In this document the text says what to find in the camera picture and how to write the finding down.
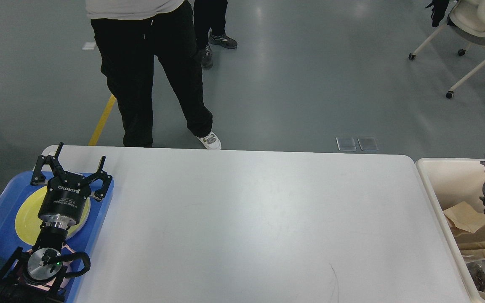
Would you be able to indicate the yellow plastic plate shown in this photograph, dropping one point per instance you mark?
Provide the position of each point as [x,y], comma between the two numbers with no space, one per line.
[28,225]

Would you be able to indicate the brown paper in bin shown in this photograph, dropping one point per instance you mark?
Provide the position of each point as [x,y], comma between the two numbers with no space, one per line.
[464,219]

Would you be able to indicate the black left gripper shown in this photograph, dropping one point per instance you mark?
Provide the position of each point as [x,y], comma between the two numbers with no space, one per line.
[67,200]

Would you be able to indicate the pink HOME mug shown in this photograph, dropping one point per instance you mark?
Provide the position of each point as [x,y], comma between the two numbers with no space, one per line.
[43,276]

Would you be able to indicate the white office chair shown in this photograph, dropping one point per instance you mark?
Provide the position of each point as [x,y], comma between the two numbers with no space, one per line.
[467,20]

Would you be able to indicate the person in black trousers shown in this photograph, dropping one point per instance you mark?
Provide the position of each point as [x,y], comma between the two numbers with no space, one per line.
[209,22]

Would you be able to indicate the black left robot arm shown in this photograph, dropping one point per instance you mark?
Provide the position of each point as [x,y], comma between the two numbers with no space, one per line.
[12,287]

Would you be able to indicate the person in grey shirt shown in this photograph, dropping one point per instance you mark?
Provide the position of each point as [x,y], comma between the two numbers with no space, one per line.
[130,34]

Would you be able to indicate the beige plastic bin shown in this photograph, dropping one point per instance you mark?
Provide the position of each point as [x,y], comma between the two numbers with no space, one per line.
[449,181]

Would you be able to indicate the foil tray with paper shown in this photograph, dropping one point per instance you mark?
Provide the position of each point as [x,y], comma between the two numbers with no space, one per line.
[476,269]

